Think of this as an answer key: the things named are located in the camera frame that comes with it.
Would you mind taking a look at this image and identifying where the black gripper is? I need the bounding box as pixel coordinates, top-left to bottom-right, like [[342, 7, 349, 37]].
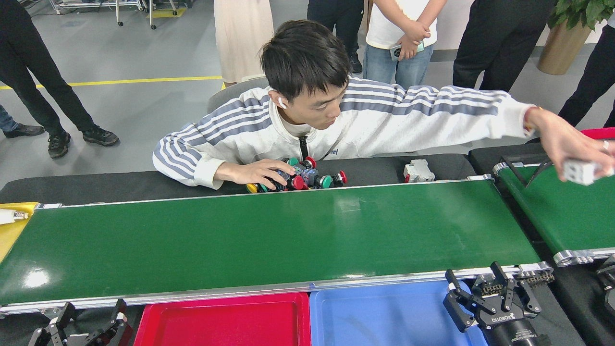
[[443, 262, 551, 346]]

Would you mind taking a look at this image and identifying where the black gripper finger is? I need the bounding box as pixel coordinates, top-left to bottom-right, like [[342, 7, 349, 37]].
[[29, 302, 77, 346], [86, 299, 134, 346]]

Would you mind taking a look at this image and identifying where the white circuit breaker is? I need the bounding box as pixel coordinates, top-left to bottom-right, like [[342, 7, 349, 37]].
[[562, 159, 615, 186], [403, 160, 435, 184]]

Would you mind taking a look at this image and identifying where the smartphone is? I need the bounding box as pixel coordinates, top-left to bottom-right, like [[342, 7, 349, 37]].
[[389, 42, 424, 61]]

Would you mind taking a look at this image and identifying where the red plastic tray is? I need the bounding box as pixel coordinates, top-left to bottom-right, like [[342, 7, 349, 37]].
[[134, 292, 312, 346]]

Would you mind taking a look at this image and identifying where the yellow plastic tray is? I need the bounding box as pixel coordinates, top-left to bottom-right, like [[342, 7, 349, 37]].
[[0, 202, 39, 264]]

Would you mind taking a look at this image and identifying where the short green conveyor belt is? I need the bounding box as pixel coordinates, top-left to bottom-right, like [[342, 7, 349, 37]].
[[492, 161, 615, 267]]

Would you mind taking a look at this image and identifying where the blue plastic tray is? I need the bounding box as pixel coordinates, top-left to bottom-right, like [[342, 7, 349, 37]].
[[309, 280, 488, 346]]

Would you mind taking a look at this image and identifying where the long green conveyor belt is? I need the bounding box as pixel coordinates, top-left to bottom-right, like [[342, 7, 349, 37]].
[[0, 174, 555, 316]]

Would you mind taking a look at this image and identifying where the person's left hand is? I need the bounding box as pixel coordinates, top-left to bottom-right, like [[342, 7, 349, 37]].
[[397, 35, 422, 61], [538, 110, 615, 182]]

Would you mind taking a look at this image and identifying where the person's right hand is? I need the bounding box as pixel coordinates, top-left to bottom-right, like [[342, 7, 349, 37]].
[[214, 159, 296, 190], [403, 20, 431, 45]]

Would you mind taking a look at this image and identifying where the white bulb with metal base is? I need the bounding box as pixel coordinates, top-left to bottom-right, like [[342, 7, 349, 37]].
[[0, 209, 29, 225]]

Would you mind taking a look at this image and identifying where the black table cover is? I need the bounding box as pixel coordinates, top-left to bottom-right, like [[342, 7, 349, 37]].
[[468, 143, 615, 346], [0, 154, 584, 346]]

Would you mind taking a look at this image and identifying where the wrist band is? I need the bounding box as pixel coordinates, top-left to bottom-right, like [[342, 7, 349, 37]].
[[523, 106, 542, 135]]

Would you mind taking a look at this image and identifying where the red plastic bin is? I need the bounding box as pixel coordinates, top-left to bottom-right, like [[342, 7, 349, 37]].
[[580, 127, 615, 141]]

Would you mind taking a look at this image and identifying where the seated person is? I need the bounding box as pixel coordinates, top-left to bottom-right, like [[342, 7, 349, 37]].
[[153, 19, 615, 190]]

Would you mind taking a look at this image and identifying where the potted green plant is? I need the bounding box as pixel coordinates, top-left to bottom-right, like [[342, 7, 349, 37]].
[[537, 0, 615, 75]]

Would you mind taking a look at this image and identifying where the metal wheeled cart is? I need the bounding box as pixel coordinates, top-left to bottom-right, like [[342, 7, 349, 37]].
[[48, 0, 193, 29]]

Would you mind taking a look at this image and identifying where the black roller drive chain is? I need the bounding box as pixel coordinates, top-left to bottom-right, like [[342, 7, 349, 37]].
[[517, 272, 555, 289]]

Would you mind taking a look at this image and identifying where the black conveyor guide frame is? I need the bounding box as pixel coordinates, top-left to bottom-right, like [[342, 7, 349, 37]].
[[500, 154, 553, 189]]

